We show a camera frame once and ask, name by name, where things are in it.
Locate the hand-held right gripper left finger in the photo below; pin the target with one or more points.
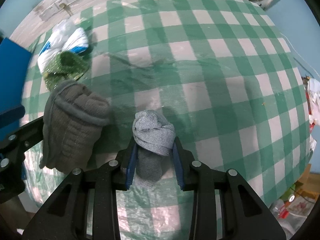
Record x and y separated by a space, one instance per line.
131 165

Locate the grey knotted sock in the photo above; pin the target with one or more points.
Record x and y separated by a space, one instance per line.
153 135

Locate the clear plastic bottle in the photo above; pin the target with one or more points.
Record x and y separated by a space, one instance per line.
278 207

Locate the white and blue plastic bag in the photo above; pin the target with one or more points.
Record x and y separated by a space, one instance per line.
57 40

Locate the green checked tablecloth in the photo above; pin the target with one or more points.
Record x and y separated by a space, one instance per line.
212 80

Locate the brown-grey knit sock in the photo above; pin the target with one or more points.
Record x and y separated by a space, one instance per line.
72 130

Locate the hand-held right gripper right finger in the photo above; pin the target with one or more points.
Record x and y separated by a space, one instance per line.
178 165

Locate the blue-edged cardboard box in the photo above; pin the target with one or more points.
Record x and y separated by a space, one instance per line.
12 80

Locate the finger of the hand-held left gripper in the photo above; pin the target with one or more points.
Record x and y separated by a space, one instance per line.
22 136
11 180

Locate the small brown carton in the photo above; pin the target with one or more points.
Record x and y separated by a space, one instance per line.
308 180

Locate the white crumpled plastic bag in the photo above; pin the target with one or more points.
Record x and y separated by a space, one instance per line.
313 100

